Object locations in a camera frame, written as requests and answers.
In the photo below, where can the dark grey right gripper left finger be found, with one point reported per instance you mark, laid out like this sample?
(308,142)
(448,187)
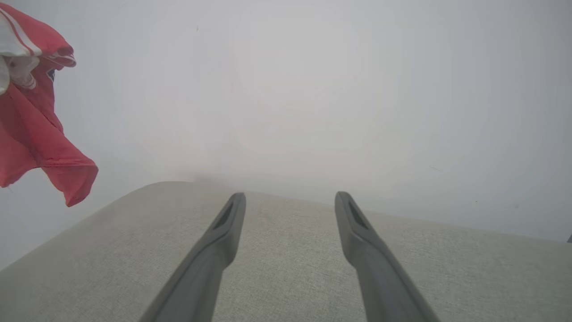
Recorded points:
(196,277)

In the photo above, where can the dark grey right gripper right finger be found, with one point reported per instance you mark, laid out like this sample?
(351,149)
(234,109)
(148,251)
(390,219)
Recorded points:
(384,286)

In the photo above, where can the red and white jersey garment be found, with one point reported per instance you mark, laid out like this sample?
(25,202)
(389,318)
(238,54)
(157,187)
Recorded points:
(31,134)

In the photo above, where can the grey fabric sofa cushion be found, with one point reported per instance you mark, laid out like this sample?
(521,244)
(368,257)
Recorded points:
(290,268)

